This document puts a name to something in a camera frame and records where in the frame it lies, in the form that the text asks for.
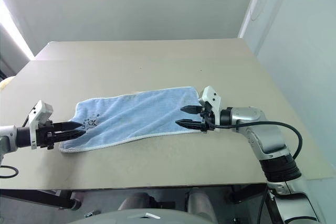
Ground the light blue terry towel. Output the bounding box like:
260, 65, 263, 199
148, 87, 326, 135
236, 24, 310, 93
58, 86, 202, 154

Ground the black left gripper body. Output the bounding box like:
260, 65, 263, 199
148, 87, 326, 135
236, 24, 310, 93
36, 120, 56, 151

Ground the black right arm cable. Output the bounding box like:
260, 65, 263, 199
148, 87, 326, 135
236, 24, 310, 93
209, 121, 303, 161

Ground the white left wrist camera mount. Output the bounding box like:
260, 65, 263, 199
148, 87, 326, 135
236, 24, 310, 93
27, 100, 55, 151

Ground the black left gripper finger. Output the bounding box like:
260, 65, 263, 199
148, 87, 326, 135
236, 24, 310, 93
53, 130, 86, 142
52, 121, 83, 131

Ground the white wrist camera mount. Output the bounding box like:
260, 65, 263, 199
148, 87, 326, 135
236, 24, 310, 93
198, 86, 224, 131
27, 100, 55, 151

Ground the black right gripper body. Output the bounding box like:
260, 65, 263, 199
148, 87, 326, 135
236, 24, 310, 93
199, 103, 216, 134

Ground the black table frame bar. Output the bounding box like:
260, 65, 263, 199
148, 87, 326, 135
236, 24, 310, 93
0, 189, 82, 210

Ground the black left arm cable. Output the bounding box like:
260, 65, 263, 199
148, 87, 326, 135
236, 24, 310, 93
0, 165, 19, 178

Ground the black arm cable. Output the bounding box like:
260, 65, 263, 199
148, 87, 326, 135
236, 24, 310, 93
209, 121, 303, 161
0, 165, 19, 178

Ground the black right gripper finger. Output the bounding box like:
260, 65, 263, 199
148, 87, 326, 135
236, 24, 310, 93
180, 105, 203, 115
175, 119, 204, 130

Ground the grey robot torso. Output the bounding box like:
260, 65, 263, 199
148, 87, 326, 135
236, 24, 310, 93
67, 207, 219, 224

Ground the pale yellow soft object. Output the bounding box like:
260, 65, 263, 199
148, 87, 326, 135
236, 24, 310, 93
0, 76, 16, 91

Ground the grey rounded shape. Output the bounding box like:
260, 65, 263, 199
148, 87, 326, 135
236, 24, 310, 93
186, 187, 218, 223
118, 191, 156, 212

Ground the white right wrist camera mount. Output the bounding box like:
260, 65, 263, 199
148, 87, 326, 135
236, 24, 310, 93
198, 86, 224, 131

